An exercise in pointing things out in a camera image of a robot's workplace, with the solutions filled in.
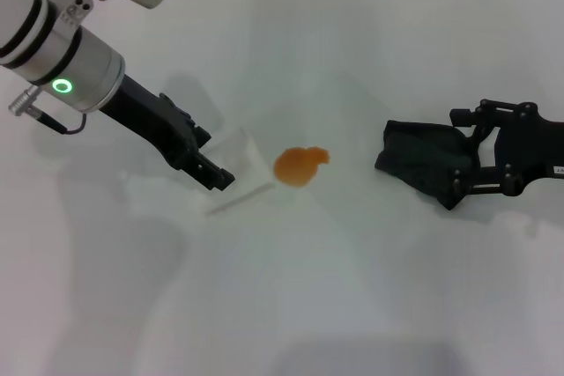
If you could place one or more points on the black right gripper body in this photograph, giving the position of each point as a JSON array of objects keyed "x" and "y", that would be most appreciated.
[{"x": 537, "y": 151}]

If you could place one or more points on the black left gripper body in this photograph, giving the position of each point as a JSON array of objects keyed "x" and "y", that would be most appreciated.
[{"x": 150, "y": 125}]

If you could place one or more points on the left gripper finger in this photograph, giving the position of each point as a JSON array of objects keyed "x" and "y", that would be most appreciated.
[
  {"x": 200, "y": 136},
  {"x": 213, "y": 175}
]

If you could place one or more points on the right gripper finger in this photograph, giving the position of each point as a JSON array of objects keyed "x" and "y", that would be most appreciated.
[
  {"x": 506, "y": 112},
  {"x": 478, "y": 180}
]

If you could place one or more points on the white paper cup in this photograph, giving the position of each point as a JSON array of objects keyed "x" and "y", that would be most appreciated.
[{"x": 247, "y": 164}]

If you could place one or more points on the dark blue rag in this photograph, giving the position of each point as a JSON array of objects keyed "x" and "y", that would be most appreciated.
[{"x": 418, "y": 160}]

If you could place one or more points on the brown water stain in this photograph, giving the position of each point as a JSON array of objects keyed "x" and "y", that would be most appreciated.
[{"x": 297, "y": 169}]

